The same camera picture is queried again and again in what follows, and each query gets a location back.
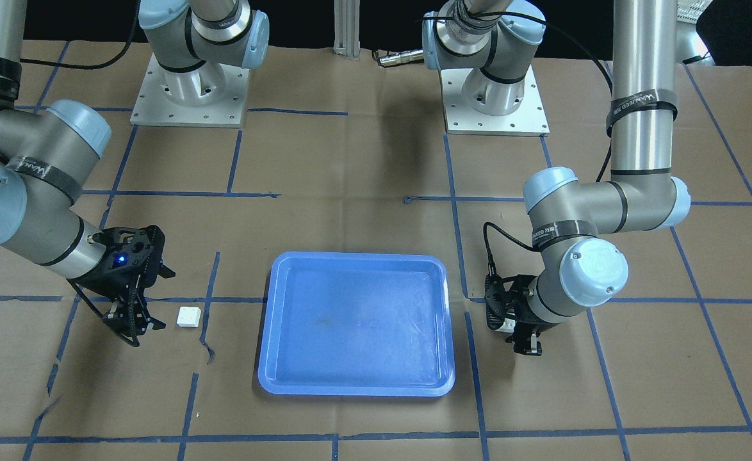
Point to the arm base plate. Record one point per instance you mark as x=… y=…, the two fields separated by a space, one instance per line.
x=212 y=96
x=474 y=105

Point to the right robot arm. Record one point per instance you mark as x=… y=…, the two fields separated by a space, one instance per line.
x=46 y=158

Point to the brown paper table cover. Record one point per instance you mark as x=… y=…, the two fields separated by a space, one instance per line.
x=338 y=156

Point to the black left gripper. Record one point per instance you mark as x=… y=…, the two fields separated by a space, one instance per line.
x=530 y=315

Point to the blue plastic tray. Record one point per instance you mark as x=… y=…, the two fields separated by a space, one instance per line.
x=357 y=324

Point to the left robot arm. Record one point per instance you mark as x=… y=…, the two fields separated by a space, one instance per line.
x=496 y=41

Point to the white smooth block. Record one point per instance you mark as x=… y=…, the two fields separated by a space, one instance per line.
x=189 y=317

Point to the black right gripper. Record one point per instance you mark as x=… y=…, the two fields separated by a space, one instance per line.
x=111 y=281

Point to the aluminium frame post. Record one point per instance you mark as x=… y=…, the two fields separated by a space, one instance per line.
x=346 y=29

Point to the white studded block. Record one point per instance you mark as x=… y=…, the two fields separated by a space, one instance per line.
x=507 y=326

